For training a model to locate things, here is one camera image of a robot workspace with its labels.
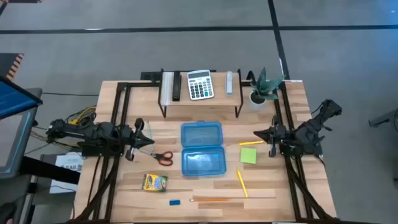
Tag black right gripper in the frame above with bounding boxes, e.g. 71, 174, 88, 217
253, 114, 292, 159

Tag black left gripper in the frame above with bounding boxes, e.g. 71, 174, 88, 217
119, 117, 155, 162

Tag thin teal pen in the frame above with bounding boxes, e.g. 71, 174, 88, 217
146, 120, 155, 152

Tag red-handled scissors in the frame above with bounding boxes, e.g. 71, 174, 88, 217
138, 148, 174, 167

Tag yellow highlighter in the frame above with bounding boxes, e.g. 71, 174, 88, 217
238, 140, 265, 147

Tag green sticky note pad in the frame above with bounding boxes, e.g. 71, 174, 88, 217
239, 147, 257, 165

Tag yellow green crayon box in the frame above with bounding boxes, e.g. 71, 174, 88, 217
141, 174, 169, 192

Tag yellow pencil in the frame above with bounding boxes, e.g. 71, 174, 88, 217
236, 169, 249, 198

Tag white plant pot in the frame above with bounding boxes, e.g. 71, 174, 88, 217
248, 90, 267, 111

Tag green snake plant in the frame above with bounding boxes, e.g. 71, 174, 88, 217
250, 67, 285, 101

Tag blue plastic pencil case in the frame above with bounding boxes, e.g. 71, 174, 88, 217
180, 120, 227, 177

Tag wooden shelf riser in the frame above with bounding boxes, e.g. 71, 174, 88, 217
157, 68, 244, 119

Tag grey stapler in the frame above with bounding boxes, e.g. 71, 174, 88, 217
225, 71, 234, 95

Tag black power strip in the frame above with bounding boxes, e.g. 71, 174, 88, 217
140, 71, 162, 82

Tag white paper sheet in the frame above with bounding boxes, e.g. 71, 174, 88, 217
49, 152, 85, 194

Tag white desk calculator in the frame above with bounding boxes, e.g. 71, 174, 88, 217
187, 69, 215, 101

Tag grey metal stand leg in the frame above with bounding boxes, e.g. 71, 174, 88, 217
368, 108, 398, 131

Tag grey screen monitor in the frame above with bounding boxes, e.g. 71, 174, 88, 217
0, 107, 38, 180

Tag tilted blue screen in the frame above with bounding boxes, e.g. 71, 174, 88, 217
0, 76, 44, 121

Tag hazard-striped black platform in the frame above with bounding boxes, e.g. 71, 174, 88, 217
0, 52, 25, 82

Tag black aluminium frame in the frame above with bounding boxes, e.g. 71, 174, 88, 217
74, 68, 340, 223

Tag yellow cable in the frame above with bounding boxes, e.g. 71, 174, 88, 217
67, 105, 97, 125

